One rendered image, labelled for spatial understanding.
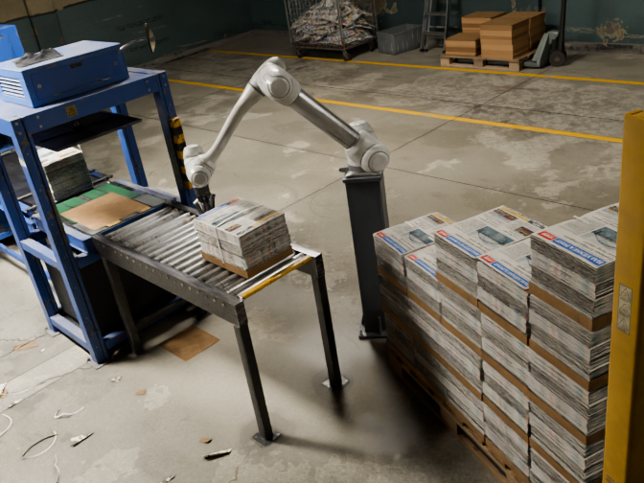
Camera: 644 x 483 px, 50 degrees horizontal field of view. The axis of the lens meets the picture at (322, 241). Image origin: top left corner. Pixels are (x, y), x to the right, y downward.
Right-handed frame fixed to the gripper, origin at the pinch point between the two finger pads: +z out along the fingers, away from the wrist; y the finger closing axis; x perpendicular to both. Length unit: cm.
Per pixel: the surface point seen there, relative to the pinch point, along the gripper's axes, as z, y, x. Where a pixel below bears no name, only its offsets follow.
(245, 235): -8.4, -10.5, -44.9
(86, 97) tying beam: -61, -9, 78
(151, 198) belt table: 13, 18, 90
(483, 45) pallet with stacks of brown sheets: 65, 594, 227
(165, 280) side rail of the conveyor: 18.8, -32.4, 1.1
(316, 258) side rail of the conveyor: 15, 19, -57
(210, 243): 1.5, -13.9, -18.6
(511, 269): -13, 16, -165
